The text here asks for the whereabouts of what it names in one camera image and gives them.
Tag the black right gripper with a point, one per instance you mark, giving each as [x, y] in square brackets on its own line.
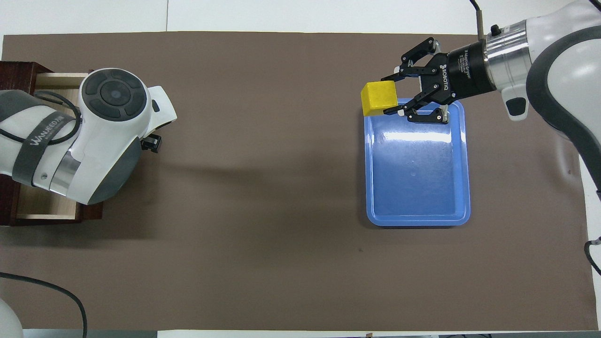
[465, 72]

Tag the yellow cube block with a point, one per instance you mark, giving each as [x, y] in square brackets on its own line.
[378, 96]

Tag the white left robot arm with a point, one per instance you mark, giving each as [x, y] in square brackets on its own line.
[108, 141]

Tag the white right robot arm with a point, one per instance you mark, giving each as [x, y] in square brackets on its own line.
[563, 56]

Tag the dark wooden drawer cabinet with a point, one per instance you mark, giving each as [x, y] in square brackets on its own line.
[19, 75]

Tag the blue plastic tray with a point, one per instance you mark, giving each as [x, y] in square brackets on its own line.
[418, 178]

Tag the brown paper table mat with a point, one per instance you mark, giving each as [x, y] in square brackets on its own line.
[258, 211]

